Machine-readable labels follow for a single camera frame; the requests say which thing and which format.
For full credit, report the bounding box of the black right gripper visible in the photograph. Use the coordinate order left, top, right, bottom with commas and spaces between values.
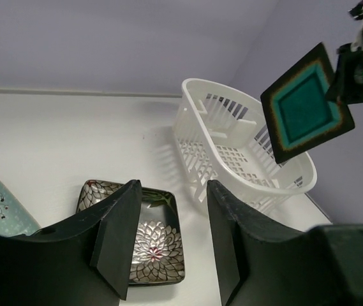
325, 44, 363, 104

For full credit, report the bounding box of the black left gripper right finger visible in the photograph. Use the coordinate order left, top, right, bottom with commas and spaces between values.
207, 180, 363, 305

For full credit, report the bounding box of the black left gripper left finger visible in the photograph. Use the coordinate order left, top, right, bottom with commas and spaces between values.
0, 180, 142, 305

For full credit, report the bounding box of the dark teal square plate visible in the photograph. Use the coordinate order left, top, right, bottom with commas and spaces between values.
260, 43, 355, 164

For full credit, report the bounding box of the white plastic dish rack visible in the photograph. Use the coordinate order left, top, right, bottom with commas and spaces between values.
172, 78, 317, 214

